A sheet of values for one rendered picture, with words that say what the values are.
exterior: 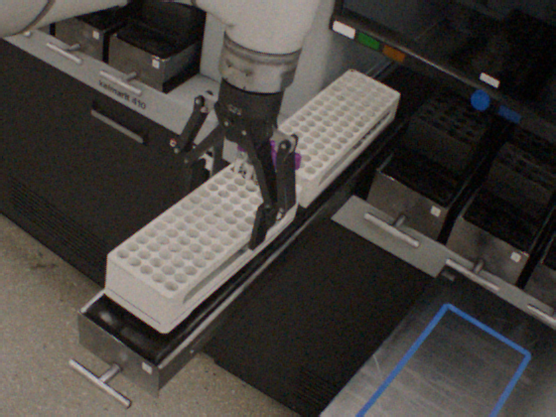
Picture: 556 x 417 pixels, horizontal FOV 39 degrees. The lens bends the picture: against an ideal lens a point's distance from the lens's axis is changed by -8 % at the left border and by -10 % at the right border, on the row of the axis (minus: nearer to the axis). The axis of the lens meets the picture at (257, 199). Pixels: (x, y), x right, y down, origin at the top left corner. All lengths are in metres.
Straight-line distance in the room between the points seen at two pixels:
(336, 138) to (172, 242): 0.34
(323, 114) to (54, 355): 0.99
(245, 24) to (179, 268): 0.30
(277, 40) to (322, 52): 0.47
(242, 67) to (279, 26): 0.07
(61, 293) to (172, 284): 1.16
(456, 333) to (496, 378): 0.09
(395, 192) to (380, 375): 0.39
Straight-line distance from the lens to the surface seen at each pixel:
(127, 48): 1.52
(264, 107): 0.96
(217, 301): 1.07
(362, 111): 1.33
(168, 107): 1.52
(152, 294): 0.97
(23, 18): 0.48
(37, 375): 1.97
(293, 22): 0.89
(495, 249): 1.29
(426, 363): 1.05
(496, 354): 1.10
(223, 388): 1.97
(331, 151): 1.24
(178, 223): 1.06
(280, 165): 1.00
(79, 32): 1.60
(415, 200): 1.30
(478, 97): 1.23
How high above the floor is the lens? 1.63
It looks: 42 degrees down
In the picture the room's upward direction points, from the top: 10 degrees clockwise
